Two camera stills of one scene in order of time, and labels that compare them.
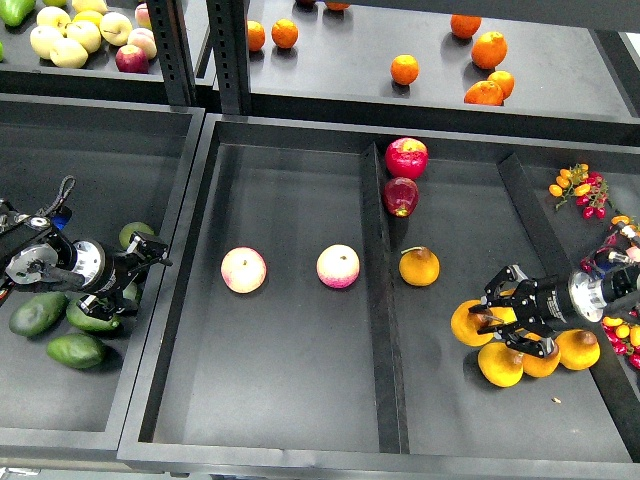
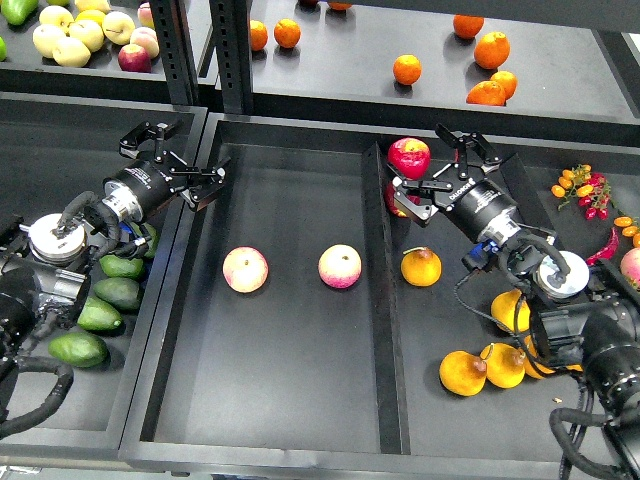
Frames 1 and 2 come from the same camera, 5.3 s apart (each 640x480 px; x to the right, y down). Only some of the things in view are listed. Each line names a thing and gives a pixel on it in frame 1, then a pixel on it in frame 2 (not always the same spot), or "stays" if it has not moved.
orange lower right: [504, 80] stays
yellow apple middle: [86, 33] stays
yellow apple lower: [68, 53] stays
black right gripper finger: [526, 343] -> [471, 146]
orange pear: [465, 324] -> [462, 373]
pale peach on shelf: [145, 40] stays
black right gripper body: [544, 305] -> [482, 210]
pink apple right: [337, 265] stays
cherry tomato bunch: [588, 188] stays
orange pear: [419, 266] stays
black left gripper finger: [98, 307] -> [207, 187]
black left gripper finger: [150, 250] -> [130, 145]
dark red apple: [400, 196] stays
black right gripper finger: [512, 273] -> [416, 198]
